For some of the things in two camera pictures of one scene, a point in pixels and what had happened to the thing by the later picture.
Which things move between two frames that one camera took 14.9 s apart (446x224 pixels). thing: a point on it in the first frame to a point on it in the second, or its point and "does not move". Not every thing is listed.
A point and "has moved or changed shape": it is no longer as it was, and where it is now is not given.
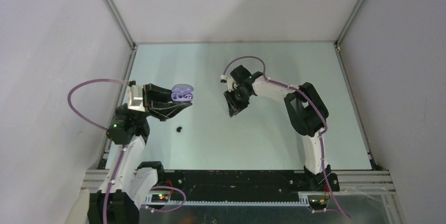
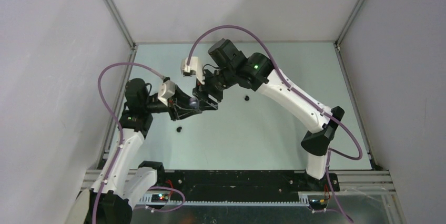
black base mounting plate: x=244 y=183 does not move
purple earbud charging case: x=182 y=93 has moved or changed shape
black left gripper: x=156 y=100 to x=182 y=99
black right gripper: x=234 y=107 to x=206 y=88
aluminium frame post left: x=113 y=8 does not move
